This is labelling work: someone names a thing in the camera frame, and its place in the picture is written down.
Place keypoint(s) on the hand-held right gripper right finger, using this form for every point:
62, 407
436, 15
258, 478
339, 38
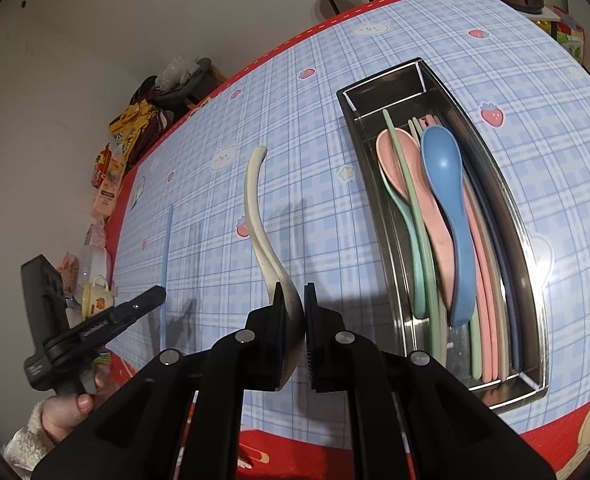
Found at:
316, 355

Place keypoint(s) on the white paper tag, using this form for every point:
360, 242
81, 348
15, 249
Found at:
137, 192

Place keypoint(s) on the green printed bag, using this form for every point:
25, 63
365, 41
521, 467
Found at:
572, 40

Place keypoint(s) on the metal utensil tray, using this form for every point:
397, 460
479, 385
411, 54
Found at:
395, 87

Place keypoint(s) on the yellow snack bags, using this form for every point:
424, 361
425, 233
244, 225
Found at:
130, 122

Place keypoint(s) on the orange food packet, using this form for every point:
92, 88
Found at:
69, 267

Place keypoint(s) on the white side table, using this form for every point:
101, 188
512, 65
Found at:
545, 16

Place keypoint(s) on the green packet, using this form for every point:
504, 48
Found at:
102, 357

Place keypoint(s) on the green spoon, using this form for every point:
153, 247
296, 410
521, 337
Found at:
420, 285

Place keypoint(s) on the white plastic container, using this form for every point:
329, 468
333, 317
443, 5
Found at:
92, 260

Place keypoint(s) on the person's left forearm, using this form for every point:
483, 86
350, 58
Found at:
25, 447

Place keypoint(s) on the cream spoon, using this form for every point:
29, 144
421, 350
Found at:
257, 240

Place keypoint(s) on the red snack packet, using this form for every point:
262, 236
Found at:
100, 162

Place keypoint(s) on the pink spoon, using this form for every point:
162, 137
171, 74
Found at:
392, 155

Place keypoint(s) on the blue plaid table mat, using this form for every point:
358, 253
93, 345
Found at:
325, 160

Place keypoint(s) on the clear plastic bag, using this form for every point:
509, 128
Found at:
177, 70

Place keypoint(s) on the person's left hand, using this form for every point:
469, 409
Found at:
67, 412

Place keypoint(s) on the beige snack box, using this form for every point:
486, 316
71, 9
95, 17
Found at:
107, 197

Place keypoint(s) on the blue spoon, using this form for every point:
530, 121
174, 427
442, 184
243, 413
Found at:
442, 160

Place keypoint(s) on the grey stool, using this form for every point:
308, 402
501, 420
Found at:
190, 87

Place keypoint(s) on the dark maroon cloth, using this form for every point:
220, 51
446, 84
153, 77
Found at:
147, 91

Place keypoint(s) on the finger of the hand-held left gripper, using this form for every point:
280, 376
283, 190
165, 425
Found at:
137, 306

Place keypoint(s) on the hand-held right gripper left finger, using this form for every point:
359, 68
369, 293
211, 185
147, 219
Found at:
275, 350

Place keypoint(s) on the yellow mug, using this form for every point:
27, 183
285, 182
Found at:
97, 300

